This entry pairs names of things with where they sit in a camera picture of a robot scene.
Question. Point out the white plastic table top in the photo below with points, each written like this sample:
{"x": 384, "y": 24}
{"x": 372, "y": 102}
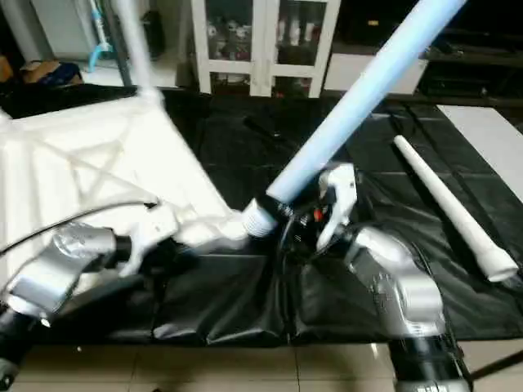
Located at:
{"x": 98, "y": 171}

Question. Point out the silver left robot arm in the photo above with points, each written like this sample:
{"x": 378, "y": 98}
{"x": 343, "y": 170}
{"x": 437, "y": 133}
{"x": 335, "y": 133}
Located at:
{"x": 49, "y": 278}

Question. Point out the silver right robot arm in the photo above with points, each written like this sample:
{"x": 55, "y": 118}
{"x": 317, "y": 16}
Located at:
{"x": 400, "y": 286}

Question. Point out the black work mat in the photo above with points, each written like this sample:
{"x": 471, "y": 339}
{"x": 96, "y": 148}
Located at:
{"x": 245, "y": 310}

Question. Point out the white drawer unit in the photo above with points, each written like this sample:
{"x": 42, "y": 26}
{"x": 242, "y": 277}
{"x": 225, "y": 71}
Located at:
{"x": 359, "y": 73}

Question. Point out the white glass door cabinet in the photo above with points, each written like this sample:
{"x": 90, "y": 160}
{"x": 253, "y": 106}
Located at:
{"x": 261, "y": 45}

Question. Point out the white flat board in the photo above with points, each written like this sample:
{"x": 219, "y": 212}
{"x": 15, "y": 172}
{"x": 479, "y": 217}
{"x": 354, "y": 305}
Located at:
{"x": 490, "y": 143}

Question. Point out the grey vertical metal pole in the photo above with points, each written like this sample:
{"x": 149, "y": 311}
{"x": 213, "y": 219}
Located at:
{"x": 124, "y": 41}

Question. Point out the dark low media cabinet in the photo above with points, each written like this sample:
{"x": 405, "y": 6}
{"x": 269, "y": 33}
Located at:
{"x": 478, "y": 73}

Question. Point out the light blue plastic object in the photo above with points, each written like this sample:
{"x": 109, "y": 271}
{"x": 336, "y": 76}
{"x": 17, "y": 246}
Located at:
{"x": 100, "y": 41}

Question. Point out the brown cardboard box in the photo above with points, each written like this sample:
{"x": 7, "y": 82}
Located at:
{"x": 49, "y": 72}

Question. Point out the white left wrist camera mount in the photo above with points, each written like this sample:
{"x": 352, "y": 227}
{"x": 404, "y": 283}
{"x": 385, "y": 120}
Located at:
{"x": 151, "y": 233}

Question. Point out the black metal frame leg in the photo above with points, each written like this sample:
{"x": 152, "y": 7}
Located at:
{"x": 498, "y": 367}

